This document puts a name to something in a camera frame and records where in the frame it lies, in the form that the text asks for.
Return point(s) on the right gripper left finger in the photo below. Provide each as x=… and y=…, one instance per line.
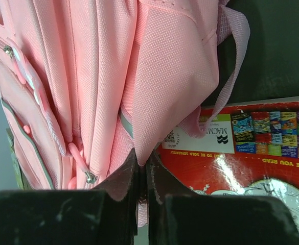
x=105, y=214

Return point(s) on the green paperback book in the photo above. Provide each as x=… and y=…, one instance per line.
x=17, y=169

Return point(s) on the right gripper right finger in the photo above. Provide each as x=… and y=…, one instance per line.
x=177, y=215

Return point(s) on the red paperback book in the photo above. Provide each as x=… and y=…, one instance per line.
x=249, y=149

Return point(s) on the pink student backpack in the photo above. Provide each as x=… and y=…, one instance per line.
x=83, y=83

